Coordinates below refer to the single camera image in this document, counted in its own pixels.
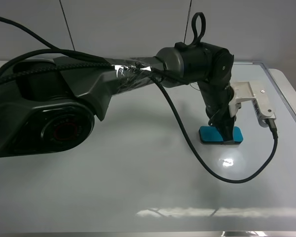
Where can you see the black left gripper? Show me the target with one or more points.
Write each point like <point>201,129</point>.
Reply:
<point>216,99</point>

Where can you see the blue whiteboard eraser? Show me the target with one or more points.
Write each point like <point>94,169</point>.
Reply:
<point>211,136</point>

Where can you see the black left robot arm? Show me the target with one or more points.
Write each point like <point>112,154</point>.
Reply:
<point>51,106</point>

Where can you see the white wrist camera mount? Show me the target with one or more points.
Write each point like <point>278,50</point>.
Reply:
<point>251,91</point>

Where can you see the whiteboard with aluminium frame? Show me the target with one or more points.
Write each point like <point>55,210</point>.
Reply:
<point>135,173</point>

